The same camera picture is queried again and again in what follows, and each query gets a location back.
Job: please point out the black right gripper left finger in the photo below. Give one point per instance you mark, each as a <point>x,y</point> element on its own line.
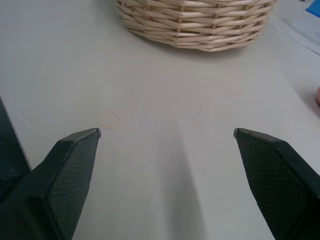
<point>55,180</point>

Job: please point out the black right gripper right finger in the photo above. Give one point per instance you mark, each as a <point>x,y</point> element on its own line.
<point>280,180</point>

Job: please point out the orange object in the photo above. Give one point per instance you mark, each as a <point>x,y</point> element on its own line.
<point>318,96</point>

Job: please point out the woven wicker basket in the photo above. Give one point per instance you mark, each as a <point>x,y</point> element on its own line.
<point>197,22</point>

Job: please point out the blue box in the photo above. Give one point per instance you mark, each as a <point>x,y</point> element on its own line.
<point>313,8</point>

